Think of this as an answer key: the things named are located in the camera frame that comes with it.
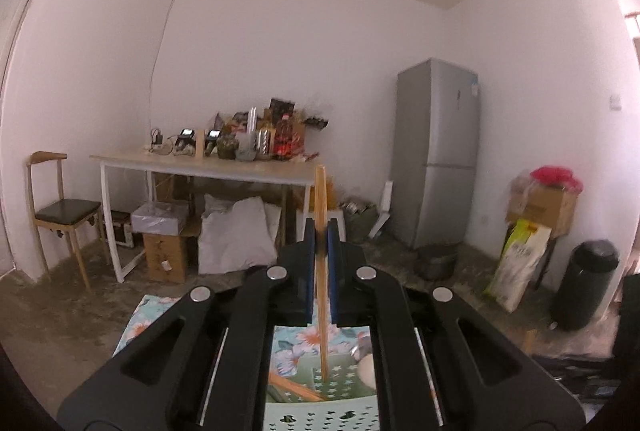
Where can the wall switch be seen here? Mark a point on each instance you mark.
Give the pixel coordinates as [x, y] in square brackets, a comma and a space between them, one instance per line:
[616, 101]

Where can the red cloth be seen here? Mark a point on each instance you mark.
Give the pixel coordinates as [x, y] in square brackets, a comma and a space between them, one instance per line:
[555, 176]

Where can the glass jar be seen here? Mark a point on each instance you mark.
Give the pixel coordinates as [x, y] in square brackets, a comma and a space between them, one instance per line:
[227, 147]

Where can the grey refrigerator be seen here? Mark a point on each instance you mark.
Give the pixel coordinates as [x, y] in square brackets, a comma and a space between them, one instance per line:
[435, 151]

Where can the mint green utensil holder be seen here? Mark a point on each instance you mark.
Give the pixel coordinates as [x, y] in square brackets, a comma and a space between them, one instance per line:
[320, 416]

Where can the black pot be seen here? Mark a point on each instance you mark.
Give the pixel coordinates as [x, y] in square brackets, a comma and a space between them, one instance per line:
[437, 261]

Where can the floral blue blanket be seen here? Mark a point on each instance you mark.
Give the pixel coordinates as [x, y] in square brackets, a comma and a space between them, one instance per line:
[145, 316]

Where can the wooden chopstick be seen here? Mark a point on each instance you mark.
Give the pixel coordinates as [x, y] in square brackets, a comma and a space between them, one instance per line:
[320, 191]
[295, 388]

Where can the power strip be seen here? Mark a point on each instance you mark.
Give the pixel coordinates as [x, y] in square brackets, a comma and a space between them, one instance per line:
[157, 142]

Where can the black case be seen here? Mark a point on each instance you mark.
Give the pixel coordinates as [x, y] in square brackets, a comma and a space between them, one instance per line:
[119, 228]

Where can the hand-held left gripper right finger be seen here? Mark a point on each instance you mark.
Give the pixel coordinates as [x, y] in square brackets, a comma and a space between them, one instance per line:
[335, 276]

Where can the black handheld device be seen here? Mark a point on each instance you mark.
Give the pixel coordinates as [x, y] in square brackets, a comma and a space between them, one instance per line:
[185, 142]
[213, 142]

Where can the white table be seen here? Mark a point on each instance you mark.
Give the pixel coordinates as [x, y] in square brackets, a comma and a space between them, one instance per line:
[210, 167]

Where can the white sack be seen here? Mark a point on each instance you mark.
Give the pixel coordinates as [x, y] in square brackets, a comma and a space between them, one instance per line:
[235, 236]

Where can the wooden chair black seat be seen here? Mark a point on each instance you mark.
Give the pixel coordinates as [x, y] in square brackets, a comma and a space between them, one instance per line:
[65, 211]

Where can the large cardboard box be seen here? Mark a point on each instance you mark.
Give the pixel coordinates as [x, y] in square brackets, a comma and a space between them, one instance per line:
[542, 208]

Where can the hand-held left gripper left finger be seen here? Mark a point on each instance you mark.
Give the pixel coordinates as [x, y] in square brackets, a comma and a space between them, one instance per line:
[310, 271]

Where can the yellow white rice bag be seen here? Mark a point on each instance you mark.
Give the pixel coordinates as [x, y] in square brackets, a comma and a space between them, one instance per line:
[520, 261]

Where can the white board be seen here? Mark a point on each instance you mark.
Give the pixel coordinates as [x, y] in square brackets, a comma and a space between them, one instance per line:
[384, 206]

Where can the black trash bin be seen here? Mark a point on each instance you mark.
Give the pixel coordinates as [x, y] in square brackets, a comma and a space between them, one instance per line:
[585, 286]

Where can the large white soup spoon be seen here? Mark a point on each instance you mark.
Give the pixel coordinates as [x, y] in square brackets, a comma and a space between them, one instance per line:
[367, 370]

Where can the small cardboard box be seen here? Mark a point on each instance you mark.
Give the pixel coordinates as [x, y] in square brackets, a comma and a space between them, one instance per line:
[165, 258]

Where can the metal canister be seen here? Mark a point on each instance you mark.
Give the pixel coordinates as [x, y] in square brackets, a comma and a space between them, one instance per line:
[264, 143]

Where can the green bag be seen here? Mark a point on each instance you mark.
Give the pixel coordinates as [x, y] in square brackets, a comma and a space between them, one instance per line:
[360, 218]

